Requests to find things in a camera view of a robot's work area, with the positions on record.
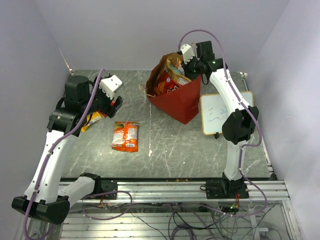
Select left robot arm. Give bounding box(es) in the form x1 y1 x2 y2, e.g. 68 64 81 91
11 74 123 225

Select aluminium frame rail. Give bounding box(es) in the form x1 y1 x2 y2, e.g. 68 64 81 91
26 180 291 204

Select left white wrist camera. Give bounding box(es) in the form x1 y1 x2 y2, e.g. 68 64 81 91
99 75 123 99

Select orange Fox's candy bag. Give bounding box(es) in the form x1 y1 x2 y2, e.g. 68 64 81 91
175 58 183 71

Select yellow snack bar wrapper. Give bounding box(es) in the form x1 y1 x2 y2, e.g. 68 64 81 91
81 111 102 133

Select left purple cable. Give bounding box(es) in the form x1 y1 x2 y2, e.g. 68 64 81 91
22 67 107 240

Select small red snack packet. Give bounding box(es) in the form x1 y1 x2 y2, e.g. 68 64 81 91
98 99 117 119

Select brown paper snack bag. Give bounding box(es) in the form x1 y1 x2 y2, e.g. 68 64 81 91
165 57 191 86

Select red Doritos bag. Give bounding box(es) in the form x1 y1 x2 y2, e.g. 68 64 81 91
153 70 182 97

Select small whiteboard with stand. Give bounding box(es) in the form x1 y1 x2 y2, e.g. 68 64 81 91
199 90 254 140

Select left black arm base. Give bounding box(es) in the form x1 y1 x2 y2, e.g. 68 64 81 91
101 180 118 200

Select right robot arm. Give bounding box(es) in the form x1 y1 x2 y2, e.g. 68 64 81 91
178 41 259 198

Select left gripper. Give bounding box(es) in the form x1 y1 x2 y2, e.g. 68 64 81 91
81 75 123 118

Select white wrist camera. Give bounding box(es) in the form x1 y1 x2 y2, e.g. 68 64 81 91
179 44 196 65
99 75 123 99

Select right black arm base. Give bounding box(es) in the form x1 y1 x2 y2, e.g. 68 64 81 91
199 180 249 199

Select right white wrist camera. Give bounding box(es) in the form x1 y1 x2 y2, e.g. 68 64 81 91
179 44 196 65

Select red paper bag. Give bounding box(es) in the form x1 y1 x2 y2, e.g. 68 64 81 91
143 52 201 125

